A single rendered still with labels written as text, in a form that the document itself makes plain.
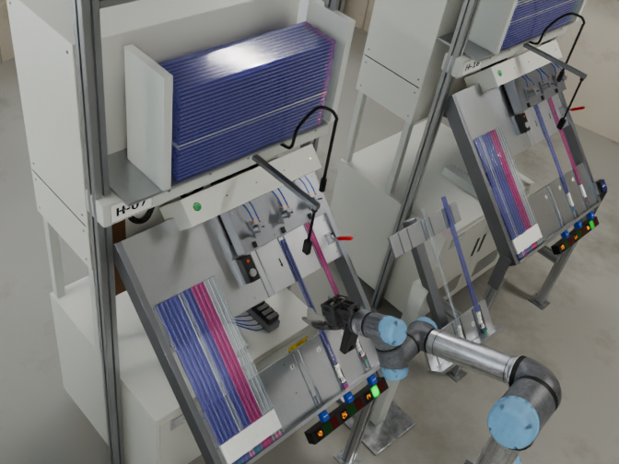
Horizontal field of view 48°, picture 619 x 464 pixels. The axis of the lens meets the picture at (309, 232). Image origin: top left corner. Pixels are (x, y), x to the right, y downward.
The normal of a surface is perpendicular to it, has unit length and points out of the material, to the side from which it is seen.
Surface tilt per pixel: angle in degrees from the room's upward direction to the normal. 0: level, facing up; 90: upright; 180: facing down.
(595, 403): 0
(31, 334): 0
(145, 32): 90
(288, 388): 44
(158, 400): 0
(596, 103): 90
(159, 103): 90
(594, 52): 90
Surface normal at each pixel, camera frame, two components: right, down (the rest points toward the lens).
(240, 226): 0.58, -0.13
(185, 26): 0.68, 0.56
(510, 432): -0.64, 0.33
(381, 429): 0.15, -0.73
